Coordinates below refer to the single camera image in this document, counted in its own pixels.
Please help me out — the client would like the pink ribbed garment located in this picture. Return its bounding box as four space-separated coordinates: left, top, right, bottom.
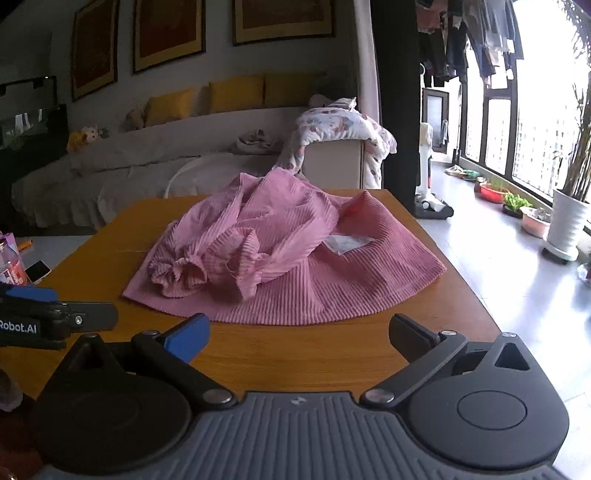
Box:
121 168 448 326

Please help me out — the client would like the row of hanging clothes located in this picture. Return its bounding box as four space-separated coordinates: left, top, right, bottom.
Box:
414 0 526 89

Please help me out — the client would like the grey covered sofa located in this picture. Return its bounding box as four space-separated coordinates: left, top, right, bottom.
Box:
10 71 326 230

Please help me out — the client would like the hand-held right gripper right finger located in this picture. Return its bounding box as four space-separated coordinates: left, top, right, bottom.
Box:
360 314 533 409

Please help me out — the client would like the pink basin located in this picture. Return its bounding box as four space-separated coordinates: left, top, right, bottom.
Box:
520 206 553 239

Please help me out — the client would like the white upright vacuum cleaner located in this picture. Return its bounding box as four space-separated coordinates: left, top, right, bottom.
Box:
412 121 456 221

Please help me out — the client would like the black framed window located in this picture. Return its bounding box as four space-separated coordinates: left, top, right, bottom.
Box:
461 0 591 209

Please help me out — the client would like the crumpled grey cloth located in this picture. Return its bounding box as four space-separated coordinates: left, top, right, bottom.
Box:
230 129 279 156

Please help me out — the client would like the grey framed door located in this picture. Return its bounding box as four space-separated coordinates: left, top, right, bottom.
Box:
421 88 452 156

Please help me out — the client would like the pair of slippers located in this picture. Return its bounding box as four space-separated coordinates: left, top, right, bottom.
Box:
444 165 482 182

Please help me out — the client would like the yellow and white plush toy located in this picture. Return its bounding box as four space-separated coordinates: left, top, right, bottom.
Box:
66 126 112 154

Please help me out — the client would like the black framed glass tank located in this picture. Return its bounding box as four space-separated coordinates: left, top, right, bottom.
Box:
0 75 69 163

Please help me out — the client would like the red basin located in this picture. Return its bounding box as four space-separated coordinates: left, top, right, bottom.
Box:
477 181 507 205

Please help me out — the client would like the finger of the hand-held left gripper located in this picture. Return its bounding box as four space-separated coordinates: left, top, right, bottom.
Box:
44 301 119 350
0 282 59 304

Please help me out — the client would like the small green potted plant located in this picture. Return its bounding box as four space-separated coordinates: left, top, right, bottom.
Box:
501 192 533 219

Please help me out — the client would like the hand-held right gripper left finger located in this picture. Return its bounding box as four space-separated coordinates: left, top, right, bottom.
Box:
60 313 236 411

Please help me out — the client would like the tall plant in white pot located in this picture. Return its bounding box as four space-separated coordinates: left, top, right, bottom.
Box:
542 0 591 265

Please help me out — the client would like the white smartphone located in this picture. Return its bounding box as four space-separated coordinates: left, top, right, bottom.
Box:
24 259 52 284

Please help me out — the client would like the floral printed blanket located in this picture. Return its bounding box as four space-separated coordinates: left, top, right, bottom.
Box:
272 97 399 191

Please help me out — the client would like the pink drink bottle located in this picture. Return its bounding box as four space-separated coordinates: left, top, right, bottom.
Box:
0 230 29 285

